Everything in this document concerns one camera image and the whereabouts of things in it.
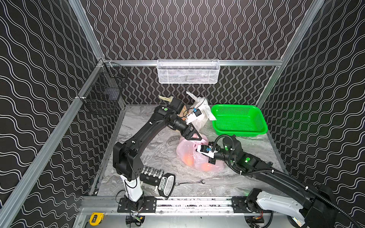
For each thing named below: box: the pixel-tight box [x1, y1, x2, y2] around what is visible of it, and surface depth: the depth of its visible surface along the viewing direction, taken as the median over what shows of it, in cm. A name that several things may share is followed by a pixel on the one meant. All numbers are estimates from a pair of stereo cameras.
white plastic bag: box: [186, 91, 217, 132], surface depth 102 cm
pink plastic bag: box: [175, 137, 225, 172], surface depth 83 cm
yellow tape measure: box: [89, 212, 105, 227], surface depth 71 cm
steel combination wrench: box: [174, 179, 206, 187], surface depth 83 cm
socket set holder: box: [139, 165, 176, 199], surface depth 83 cm
